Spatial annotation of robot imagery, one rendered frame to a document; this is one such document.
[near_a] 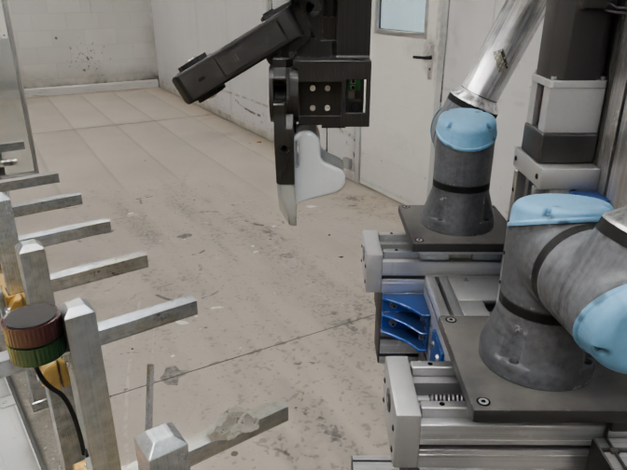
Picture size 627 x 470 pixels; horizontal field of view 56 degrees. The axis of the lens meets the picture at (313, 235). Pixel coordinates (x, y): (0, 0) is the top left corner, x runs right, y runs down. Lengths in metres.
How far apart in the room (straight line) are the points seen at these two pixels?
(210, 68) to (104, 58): 9.27
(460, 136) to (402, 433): 0.60
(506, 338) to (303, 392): 1.72
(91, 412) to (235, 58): 0.49
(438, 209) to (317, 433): 1.25
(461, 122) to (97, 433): 0.83
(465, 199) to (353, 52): 0.76
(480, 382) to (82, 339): 0.49
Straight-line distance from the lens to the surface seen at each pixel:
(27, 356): 0.73
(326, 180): 0.51
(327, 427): 2.30
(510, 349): 0.82
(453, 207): 1.22
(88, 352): 0.76
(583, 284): 0.66
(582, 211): 0.74
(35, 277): 0.97
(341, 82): 0.49
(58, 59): 9.66
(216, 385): 2.52
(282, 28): 0.49
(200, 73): 0.50
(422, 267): 1.26
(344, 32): 0.49
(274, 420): 1.03
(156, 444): 0.54
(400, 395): 0.84
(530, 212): 0.74
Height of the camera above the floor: 1.51
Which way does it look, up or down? 23 degrees down
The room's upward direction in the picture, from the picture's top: straight up
